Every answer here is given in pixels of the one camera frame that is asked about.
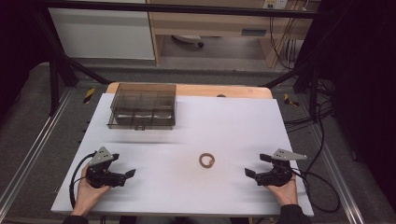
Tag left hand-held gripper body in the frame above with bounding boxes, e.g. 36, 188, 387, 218
85, 146, 127, 189

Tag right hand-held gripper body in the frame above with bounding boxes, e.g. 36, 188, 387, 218
255, 147, 308, 188

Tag small tape ring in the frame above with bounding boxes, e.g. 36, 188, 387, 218
198, 152, 216, 169

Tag clear brown compartment box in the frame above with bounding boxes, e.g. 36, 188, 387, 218
106, 82, 177, 131

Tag person's right hand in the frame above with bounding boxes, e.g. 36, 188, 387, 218
265, 173, 300, 207

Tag person's left hand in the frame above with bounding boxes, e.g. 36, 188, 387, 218
71, 163, 112, 217

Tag white board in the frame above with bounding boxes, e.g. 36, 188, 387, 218
50, 92, 315, 217

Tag yellow black floor tape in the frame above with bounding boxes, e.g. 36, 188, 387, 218
282, 91, 301, 107
82, 87, 96, 105

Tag wooden table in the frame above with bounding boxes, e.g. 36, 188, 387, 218
106, 81, 274, 100

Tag white cabinet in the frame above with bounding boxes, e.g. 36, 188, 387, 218
48, 7, 156, 61

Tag black curtain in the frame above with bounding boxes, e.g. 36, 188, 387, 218
0, 0, 59, 118
297, 0, 396, 214

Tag office chair base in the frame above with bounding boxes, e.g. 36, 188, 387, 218
171, 34, 205, 49

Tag light wooden desk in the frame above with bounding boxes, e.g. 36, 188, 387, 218
146, 0, 322, 68

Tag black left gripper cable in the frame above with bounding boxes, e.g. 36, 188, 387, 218
68, 151, 98, 210

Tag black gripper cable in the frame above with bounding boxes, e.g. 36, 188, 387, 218
290, 169, 342, 215
68, 151, 98, 210

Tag black floor cables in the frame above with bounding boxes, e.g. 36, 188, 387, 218
283, 77, 336, 175

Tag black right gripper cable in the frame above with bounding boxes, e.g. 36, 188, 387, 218
290, 169, 342, 215

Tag aluminium floor rail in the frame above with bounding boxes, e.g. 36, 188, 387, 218
310, 123, 369, 224
0, 88, 75, 213

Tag hanging desk cables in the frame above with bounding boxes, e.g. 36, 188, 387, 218
268, 14, 301, 71

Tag white wall socket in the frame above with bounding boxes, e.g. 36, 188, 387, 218
262, 0, 290, 10

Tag black metal frame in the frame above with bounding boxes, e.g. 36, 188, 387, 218
30, 0, 332, 117

